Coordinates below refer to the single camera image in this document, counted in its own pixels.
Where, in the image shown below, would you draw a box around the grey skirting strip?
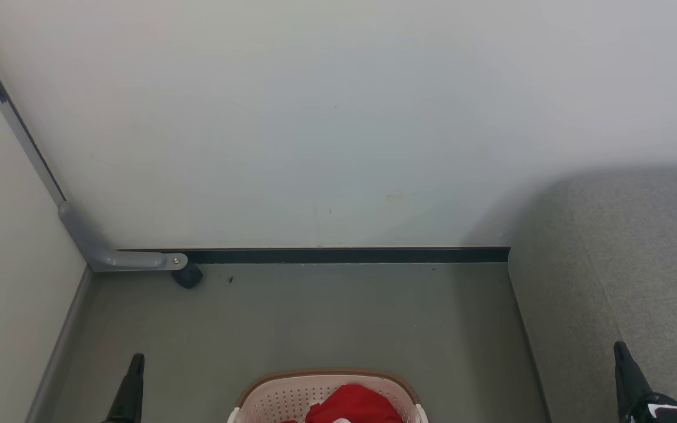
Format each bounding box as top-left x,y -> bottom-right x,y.
26,266 -> 93,423

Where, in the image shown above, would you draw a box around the red shorts with white stripe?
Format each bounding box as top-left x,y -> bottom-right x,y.
305,385 -> 404,423

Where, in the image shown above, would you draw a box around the grey partition post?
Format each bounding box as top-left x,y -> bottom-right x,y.
0,12 -> 68,207

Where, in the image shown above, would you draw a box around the beige perforated laundry basket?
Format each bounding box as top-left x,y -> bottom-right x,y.
227,369 -> 429,423

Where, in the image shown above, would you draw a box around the black caster wheel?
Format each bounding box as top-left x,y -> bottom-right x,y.
172,264 -> 203,289

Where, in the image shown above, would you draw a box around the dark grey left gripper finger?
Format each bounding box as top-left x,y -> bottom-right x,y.
103,353 -> 146,423

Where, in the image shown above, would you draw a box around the black wall baseboard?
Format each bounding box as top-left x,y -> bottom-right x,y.
116,247 -> 511,264

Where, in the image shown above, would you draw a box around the grey metal partition foot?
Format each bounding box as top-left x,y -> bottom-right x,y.
58,202 -> 188,272

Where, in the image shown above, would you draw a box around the grey fabric sofa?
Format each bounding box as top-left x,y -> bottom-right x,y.
508,167 -> 677,423

